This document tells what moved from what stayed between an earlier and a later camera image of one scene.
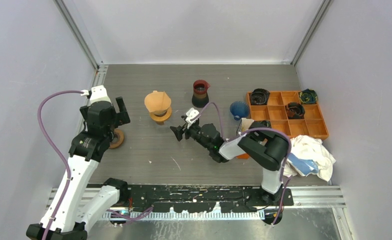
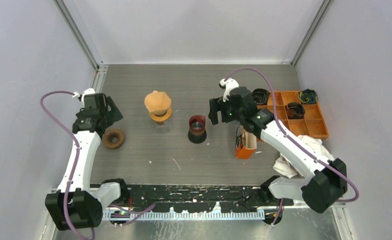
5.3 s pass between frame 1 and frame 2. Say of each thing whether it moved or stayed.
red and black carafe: moved
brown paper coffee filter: stayed
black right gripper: moved
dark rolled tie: stayed
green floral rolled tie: stayed
